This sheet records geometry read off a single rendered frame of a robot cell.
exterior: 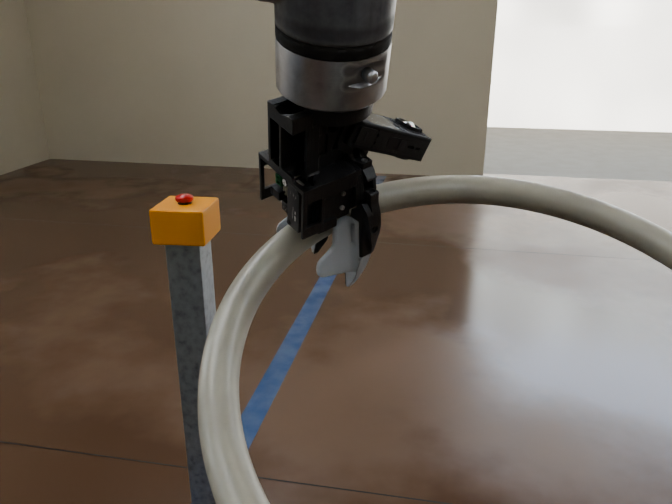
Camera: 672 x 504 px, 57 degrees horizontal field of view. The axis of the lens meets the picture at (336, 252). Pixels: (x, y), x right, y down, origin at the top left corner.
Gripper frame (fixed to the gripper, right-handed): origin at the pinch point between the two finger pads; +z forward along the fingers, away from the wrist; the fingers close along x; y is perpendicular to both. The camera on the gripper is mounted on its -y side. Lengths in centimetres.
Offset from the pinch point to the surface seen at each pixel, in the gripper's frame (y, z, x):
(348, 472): -44, 155, -37
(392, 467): -57, 155, -29
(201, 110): -217, 294, -494
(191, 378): 1, 79, -50
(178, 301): -2, 61, -57
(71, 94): -120, 300, -607
